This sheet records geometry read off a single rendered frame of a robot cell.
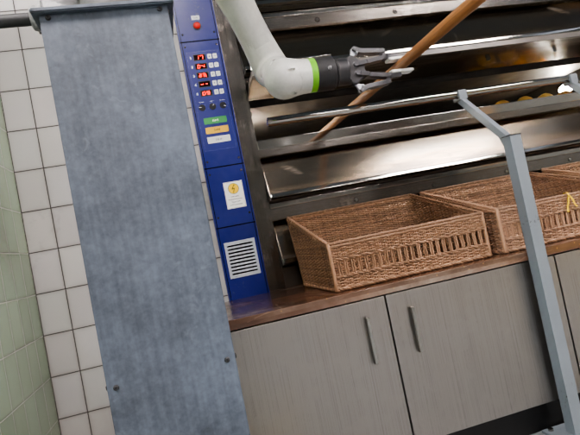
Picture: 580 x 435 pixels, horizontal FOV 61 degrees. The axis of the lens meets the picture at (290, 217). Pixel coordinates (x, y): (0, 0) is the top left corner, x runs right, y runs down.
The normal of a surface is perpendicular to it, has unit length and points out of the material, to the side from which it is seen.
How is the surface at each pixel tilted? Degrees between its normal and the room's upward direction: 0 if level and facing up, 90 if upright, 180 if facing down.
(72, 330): 90
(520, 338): 90
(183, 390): 90
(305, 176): 70
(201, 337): 90
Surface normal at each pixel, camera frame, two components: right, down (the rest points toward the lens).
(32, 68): 0.21, -0.08
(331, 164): 0.13, -0.41
